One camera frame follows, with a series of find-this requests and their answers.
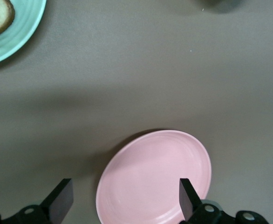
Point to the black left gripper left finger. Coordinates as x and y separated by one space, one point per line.
59 200

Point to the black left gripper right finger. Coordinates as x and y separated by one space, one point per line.
189 200

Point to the pink shallow plate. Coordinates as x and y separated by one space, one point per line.
150 177

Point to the green plate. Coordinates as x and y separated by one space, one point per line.
24 28

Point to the toasted bread slice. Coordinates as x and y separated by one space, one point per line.
0 16

